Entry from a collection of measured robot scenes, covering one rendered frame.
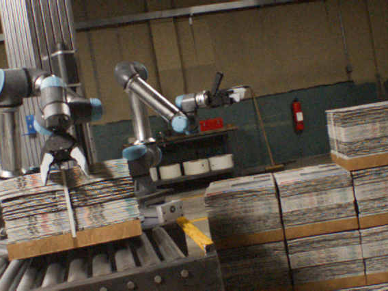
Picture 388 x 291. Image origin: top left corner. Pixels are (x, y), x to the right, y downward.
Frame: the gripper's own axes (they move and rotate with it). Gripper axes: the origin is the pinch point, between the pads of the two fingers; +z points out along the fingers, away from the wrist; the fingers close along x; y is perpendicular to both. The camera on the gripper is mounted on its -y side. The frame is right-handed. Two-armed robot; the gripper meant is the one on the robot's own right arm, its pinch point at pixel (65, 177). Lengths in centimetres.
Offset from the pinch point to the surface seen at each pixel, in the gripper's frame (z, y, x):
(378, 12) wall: -513, 511, -547
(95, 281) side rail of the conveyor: 30.9, -3.2, -3.6
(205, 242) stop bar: 25.7, 1.6, -31.8
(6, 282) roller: 21.2, 10.9, 20.2
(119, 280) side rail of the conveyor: 31.7, -2.8, -8.9
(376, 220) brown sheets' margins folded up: 13, 57, -108
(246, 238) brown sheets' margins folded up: 4, 68, -60
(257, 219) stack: -1, 63, -65
